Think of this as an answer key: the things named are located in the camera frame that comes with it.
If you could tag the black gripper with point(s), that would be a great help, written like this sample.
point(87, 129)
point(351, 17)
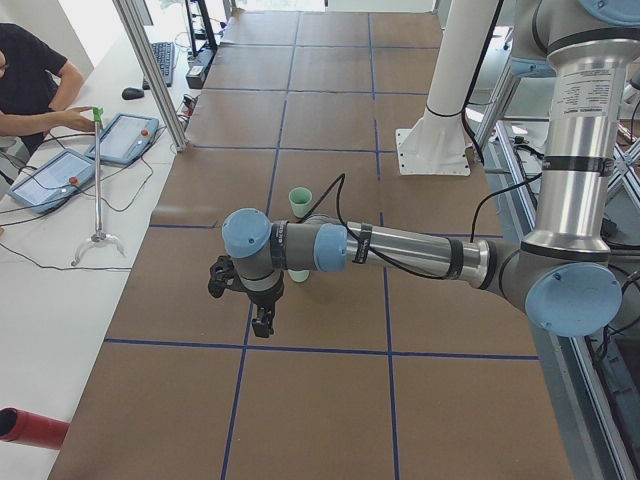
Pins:
point(263, 298)

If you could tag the mint green cup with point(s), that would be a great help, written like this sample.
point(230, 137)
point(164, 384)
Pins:
point(298, 276)
point(301, 200)

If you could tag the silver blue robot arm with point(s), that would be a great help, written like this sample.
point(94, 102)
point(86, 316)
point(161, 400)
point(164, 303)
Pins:
point(586, 46)

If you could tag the person's hand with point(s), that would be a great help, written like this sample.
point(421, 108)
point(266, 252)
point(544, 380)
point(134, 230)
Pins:
point(78, 119)

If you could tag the mint green bottom cup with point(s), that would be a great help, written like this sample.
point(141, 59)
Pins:
point(298, 276)

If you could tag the metal reacher grabber tool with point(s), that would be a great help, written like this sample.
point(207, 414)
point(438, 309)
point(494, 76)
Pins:
point(100, 237)

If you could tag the white side desk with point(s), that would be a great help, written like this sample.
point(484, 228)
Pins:
point(54, 316)

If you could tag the blue teach pendant far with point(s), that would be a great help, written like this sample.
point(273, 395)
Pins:
point(125, 138)

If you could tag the blue teach pendant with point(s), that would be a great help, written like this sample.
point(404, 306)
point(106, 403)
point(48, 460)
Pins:
point(125, 138)
point(54, 182)

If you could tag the blue teach pendant near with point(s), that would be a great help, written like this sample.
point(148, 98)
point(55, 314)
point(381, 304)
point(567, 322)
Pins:
point(54, 182)

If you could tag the black computer mouse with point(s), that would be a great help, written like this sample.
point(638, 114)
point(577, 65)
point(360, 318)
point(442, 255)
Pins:
point(131, 93)

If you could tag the red cylinder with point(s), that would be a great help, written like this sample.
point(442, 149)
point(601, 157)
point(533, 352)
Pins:
point(27, 428)

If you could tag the black keyboard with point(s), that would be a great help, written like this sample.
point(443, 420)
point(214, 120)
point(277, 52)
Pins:
point(164, 53)

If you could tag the person in black shirt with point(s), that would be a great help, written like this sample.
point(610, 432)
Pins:
point(37, 82)

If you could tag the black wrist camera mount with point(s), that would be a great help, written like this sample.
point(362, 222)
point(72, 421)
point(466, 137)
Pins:
point(223, 277)

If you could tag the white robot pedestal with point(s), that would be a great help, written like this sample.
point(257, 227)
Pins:
point(436, 145)

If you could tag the aluminium frame base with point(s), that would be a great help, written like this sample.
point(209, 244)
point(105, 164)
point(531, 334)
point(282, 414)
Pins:
point(560, 277)

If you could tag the aluminium frame post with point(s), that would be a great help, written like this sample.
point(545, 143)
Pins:
point(134, 28)

